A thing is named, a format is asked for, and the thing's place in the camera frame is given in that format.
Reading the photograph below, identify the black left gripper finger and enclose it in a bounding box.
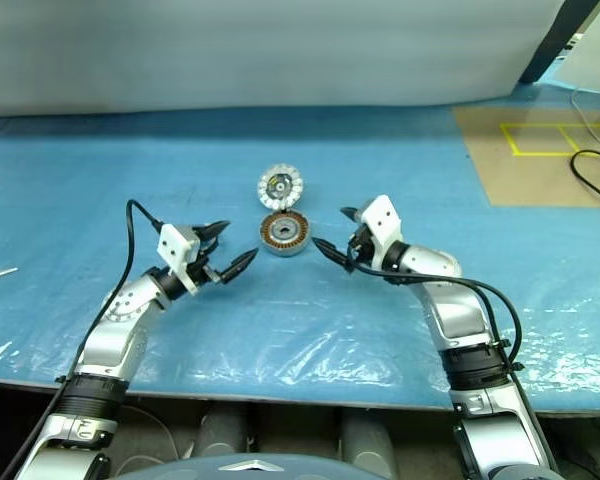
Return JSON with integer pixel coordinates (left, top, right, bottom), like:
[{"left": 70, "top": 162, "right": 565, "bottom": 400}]
[
  {"left": 217, "top": 247, "right": 260, "bottom": 284},
  {"left": 198, "top": 219, "right": 232, "bottom": 242}
]

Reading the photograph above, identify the motor stator with copper windings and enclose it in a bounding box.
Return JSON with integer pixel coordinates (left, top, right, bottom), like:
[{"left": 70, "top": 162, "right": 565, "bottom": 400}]
[{"left": 258, "top": 209, "right": 311, "bottom": 259}]

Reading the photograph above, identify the white backdrop board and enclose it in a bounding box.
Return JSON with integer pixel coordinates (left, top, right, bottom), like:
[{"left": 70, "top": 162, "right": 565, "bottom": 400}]
[{"left": 0, "top": 0, "right": 594, "bottom": 116}]

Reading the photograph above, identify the grey rounded cylinder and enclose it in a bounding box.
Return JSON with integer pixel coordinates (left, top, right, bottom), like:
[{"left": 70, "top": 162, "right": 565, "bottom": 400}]
[
  {"left": 339, "top": 407, "right": 396, "bottom": 480},
  {"left": 194, "top": 402, "right": 251, "bottom": 459}
]

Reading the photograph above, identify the thin white cable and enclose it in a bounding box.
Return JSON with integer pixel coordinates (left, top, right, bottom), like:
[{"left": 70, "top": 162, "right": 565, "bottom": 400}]
[{"left": 571, "top": 87, "right": 600, "bottom": 151}]

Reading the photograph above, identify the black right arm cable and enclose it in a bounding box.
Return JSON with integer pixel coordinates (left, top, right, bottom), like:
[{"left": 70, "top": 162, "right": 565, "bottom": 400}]
[{"left": 347, "top": 239, "right": 526, "bottom": 381}]

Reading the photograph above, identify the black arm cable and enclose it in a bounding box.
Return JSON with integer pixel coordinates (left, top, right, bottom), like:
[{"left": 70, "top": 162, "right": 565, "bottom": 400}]
[
  {"left": 0, "top": 199, "right": 164, "bottom": 480},
  {"left": 347, "top": 239, "right": 526, "bottom": 381}
]

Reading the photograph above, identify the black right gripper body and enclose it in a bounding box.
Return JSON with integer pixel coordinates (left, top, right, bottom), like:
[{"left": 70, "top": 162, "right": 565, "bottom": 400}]
[{"left": 347, "top": 221, "right": 377, "bottom": 267}]

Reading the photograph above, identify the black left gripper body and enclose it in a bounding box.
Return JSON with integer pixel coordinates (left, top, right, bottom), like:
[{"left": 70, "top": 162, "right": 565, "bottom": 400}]
[{"left": 191, "top": 229, "right": 227, "bottom": 288}]

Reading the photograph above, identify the black slanted post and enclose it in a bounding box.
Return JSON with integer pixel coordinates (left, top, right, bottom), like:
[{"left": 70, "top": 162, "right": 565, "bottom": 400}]
[{"left": 518, "top": 0, "right": 589, "bottom": 85}]

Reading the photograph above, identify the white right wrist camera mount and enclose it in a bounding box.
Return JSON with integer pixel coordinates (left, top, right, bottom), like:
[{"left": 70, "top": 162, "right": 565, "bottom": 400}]
[{"left": 359, "top": 194, "right": 406, "bottom": 271}]

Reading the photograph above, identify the black looped table cable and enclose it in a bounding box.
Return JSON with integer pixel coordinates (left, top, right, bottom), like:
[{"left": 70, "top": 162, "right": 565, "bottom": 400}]
[{"left": 569, "top": 149, "right": 600, "bottom": 209}]

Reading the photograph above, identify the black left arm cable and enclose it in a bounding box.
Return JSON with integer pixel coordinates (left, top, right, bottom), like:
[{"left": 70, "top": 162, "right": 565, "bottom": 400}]
[{"left": 0, "top": 199, "right": 164, "bottom": 480}]

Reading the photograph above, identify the thin white wire under table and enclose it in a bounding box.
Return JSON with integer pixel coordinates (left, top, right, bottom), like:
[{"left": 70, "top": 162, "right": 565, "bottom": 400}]
[{"left": 122, "top": 404, "right": 181, "bottom": 461}]

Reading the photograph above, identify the grey robot torso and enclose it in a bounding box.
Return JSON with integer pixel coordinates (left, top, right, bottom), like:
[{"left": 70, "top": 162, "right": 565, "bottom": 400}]
[{"left": 107, "top": 453, "right": 361, "bottom": 480}]

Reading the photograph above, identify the motor rotor with magnet ring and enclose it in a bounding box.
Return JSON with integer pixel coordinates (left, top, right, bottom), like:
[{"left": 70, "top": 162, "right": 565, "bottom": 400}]
[{"left": 256, "top": 162, "right": 305, "bottom": 210}]

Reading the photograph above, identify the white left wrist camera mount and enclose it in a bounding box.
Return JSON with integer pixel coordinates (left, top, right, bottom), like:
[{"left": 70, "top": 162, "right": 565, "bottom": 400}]
[{"left": 157, "top": 223, "right": 204, "bottom": 296}]

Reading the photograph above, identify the blue plastic table sheet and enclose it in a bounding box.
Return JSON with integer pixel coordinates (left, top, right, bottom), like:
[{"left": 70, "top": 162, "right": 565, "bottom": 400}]
[{"left": 0, "top": 82, "right": 600, "bottom": 416}]

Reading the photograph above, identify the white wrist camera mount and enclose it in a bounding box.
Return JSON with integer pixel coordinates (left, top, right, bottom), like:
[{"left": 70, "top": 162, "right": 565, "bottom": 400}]
[
  {"left": 157, "top": 223, "right": 204, "bottom": 296},
  {"left": 359, "top": 194, "right": 406, "bottom": 271}
]

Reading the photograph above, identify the brown cardboard sheet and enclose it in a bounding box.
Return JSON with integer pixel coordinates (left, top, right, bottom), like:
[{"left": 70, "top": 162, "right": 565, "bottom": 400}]
[{"left": 453, "top": 104, "right": 600, "bottom": 209}]

